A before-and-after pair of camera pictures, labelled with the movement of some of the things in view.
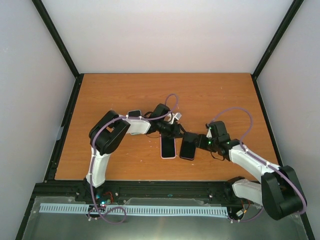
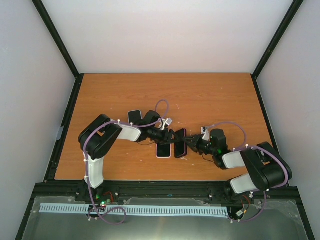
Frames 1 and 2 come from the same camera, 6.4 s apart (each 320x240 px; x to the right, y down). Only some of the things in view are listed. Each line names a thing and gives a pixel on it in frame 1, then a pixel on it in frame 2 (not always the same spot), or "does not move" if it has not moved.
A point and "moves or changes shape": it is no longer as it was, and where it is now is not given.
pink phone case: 174,157 -> 163,157
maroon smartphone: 188,146 moves or changes shape
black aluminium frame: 218,190 does not move
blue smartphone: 136,113 does not move
